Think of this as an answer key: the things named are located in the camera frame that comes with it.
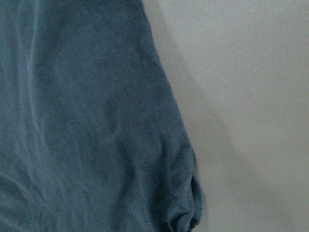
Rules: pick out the black graphic t-shirt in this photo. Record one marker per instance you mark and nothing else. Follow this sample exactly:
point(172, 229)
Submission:
point(91, 138)

